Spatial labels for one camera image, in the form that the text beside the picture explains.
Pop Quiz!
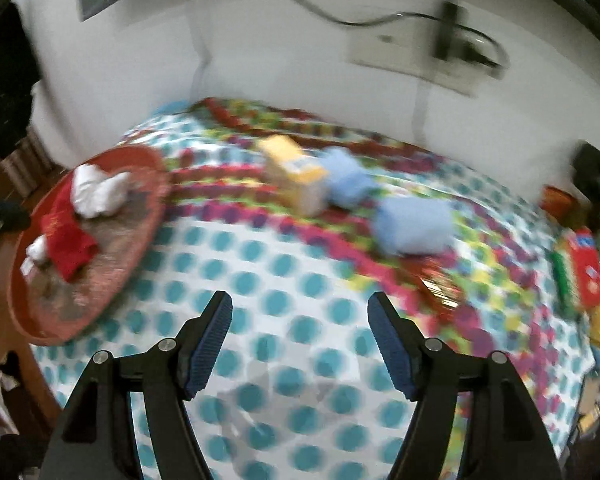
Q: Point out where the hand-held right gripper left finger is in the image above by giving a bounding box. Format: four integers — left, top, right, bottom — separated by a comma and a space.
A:
40, 291, 233, 480

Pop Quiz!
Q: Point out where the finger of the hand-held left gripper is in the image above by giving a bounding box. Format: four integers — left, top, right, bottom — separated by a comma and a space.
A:
0, 200, 32, 235

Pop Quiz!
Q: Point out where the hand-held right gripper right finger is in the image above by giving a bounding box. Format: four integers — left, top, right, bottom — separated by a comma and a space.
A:
367, 291, 564, 480

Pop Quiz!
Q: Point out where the small white sock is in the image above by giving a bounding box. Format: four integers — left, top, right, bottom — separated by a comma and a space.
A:
26, 235, 51, 265

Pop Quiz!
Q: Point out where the round red tray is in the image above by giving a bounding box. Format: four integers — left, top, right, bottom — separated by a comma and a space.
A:
11, 146, 172, 345

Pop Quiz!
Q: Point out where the beige pleated fabric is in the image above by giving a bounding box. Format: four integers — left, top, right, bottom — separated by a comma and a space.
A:
2, 127, 56, 199

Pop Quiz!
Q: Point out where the red embroidered folded cloth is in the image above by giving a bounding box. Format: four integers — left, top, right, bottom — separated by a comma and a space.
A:
40, 187, 99, 281

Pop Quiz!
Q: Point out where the shiny red snack packet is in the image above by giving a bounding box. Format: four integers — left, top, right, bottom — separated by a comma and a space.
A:
414, 257, 466, 319

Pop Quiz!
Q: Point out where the dark wooden table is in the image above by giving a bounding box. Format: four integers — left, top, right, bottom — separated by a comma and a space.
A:
0, 232, 64, 441

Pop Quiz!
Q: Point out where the polka dot tablecloth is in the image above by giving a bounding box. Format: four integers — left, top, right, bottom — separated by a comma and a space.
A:
32, 97, 600, 480

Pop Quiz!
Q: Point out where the black hanging jacket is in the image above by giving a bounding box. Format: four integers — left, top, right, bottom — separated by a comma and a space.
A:
0, 2, 41, 186

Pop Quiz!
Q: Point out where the light blue rolled sock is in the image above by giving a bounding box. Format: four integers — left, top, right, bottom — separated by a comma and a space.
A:
375, 197, 454, 256
322, 147, 376, 209

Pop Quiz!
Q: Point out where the yellow cardboard box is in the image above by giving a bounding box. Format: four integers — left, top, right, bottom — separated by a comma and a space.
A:
257, 135, 331, 217

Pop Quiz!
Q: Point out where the green red package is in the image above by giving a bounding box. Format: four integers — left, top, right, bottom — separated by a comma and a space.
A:
551, 227, 600, 312

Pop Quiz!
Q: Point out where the orange red object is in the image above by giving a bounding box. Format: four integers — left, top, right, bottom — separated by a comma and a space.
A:
542, 185, 579, 216

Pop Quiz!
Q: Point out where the black object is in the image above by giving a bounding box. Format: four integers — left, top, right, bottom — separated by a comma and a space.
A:
572, 142, 600, 231

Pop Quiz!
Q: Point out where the black power plug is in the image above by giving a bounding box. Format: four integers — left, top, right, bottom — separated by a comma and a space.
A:
431, 0, 464, 61

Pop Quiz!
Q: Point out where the white wall socket plate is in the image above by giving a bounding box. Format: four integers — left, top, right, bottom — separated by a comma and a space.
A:
347, 2, 486, 96

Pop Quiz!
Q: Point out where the looped black cable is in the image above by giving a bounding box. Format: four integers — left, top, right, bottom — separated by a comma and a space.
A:
457, 22, 509, 79

